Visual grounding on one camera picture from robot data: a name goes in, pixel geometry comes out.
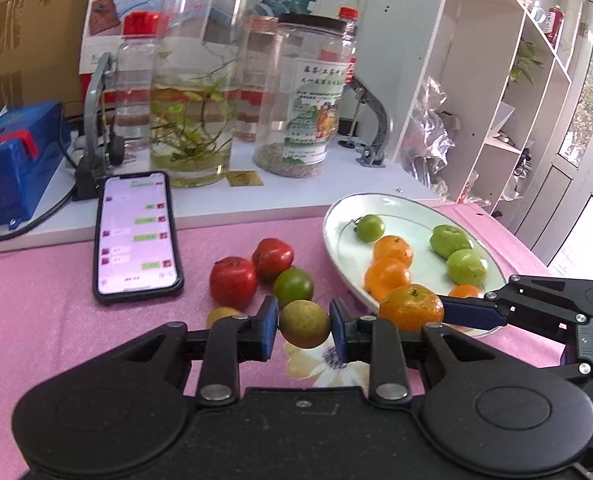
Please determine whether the orange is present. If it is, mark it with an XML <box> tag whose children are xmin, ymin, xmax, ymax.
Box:
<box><xmin>363</xmin><ymin>257</ymin><xmax>411</xmax><ymax>302</ymax></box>
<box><xmin>373</xmin><ymin>235</ymin><xmax>413</xmax><ymax>268</ymax></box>
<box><xmin>379</xmin><ymin>284</ymin><xmax>444</xmax><ymax>333</ymax></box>
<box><xmin>448</xmin><ymin>284</ymin><xmax>483</xmax><ymax>298</ymax></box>

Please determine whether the green fruit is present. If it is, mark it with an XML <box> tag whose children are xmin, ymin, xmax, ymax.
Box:
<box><xmin>430</xmin><ymin>224</ymin><xmax>473</xmax><ymax>260</ymax></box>
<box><xmin>446</xmin><ymin>249</ymin><xmax>488</xmax><ymax>286</ymax></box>

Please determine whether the orange front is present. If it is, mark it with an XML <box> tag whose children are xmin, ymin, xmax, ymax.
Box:
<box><xmin>379</xmin><ymin>284</ymin><xmax>444</xmax><ymax>333</ymax></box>

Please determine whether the green tomato with stem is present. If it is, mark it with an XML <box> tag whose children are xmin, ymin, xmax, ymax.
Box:
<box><xmin>354</xmin><ymin>214</ymin><xmax>385</xmax><ymax>243</ymax></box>

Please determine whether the pink foam table mat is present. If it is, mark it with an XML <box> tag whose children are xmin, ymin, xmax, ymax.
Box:
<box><xmin>0</xmin><ymin>206</ymin><xmax>562</xmax><ymax>479</ymax></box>

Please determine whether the black smartphone lit screen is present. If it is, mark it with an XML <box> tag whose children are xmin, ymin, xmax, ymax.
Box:
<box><xmin>92</xmin><ymin>170</ymin><xmax>185</xmax><ymax>306</ymax></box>

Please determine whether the white oval plate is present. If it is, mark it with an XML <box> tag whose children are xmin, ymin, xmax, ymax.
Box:
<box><xmin>322</xmin><ymin>194</ymin><xmax>507</xmax><ymax>333</ymax></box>

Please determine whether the red apple left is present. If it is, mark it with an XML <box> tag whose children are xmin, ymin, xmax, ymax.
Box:
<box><xmin>210</xmin><ymin>257</ymin><xmax>257</xmax><ymax>308</ymax></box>

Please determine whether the red apple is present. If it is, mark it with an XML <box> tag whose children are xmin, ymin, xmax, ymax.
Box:
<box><xmin>210</xmin><ymin>257</ymin><xmax>257</xmax><ymax>308</ymax></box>
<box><xmin>252</xmin><ymin>237</ymin><xmax>294</xmax><ymax>283</ymax></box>

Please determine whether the crumpled plastic bag shelf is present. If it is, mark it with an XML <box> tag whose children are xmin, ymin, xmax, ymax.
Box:
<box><xmin>401</xmin><ymin>77</ymin><xmax>456</xmax><ymax>198</ymax></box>

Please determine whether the small green lime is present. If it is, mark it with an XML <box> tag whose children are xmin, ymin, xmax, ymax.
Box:
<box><xmin>272</xmin><ymin>266</ymin><xmax>313</xmax><ymax>308</ymax></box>

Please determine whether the red apple right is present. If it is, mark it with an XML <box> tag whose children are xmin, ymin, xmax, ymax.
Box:
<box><xmin>252</xmin><ymin>237</ymin><xmax>294</xmax><ymax>283</ymax></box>

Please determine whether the white shelving unit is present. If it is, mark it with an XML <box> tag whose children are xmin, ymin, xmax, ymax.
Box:
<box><xmin>355</xmin><ymin>0</ymin><xmax>569</xmax><ymax>210</ymax></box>

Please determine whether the potted green plant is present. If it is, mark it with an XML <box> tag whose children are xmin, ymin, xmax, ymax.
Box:
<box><xmin>509</xmin><ymin>39</ymin><xmax>543</xmax><ymax>84</ymax></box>

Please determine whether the gold foil card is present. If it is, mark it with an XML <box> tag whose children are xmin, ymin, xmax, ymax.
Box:
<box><xmin>226</xmin><ymin>170</ymin><xmax>263</xmax><ymax>188</ymax></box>

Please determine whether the blue power supply box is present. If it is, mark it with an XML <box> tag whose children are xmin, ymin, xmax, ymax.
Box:
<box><xmin>0</xmin><ymin>102</ymin><xmax>71</xmax><ymax>226</ymax></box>

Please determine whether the red can on shelf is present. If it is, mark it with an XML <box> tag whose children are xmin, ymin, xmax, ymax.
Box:
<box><xmin>543</xmin><ymin>6</ymin><xmax>564</xmax><ymax>48</ymax></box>

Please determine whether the clear jar with label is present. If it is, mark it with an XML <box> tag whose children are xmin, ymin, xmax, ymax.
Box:
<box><xmin>253</xmin><ymin>13</ymin><xmax>348</xmax><ymax>179</ymax></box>

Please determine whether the clear bottle red cap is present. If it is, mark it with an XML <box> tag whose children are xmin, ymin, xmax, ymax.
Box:
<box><xmin>114</xmin><ymin>11</ymin><xmax>160</xmax><ymax>152</ymax></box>

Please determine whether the cola bottle red cap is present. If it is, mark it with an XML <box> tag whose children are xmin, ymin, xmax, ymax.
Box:
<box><xmin>339</xmin><ymin>6</ymin><xmax>359</xmax><ymax>84</ymax></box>

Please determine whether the cardboard box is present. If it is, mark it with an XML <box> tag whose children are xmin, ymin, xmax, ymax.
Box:
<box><xmin>0</xmin><ymin>0</ymin><xmax>88</xmax><ymax>115</ymax></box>

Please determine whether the tall glass plant vase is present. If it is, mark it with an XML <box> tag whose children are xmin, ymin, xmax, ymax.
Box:
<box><xmin>149</xmin><ymin>0</ymin><xmax>250</xmax><ymax>188</ymax></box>

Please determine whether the black power cable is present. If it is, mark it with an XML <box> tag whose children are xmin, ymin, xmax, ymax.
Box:
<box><xmin>0</xmin><ymin>123</ymin><xmax>85</xmax><ymax>242</ymax></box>

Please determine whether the grey bracket left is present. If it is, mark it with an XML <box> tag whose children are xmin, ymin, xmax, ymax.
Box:
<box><xmin>74</xmin><ymin>52</ymin><xmax>125</xmax><ymax>202</ymax></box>

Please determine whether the grey bracket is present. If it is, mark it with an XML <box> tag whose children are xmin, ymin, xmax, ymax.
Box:
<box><xmin>74</xmin><ymin>52</ymin><xmax>125</xmax><ymax>202</ymax></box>
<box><xmin>337</xmin><ymin>76</ymin><xmax>393</xmax><ymax>168</ymax></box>

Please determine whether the grey bracket right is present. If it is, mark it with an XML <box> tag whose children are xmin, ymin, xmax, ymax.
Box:
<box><xmin>337</xmin><ymin>76</ymin><xmax>393</xmax><ymax>168</ymax></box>

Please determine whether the poster on wall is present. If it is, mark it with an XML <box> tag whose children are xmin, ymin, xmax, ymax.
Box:
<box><xmin>78</xmin><ymin>0</ymin><xmax>378</xmax><ymax>82</ymax></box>

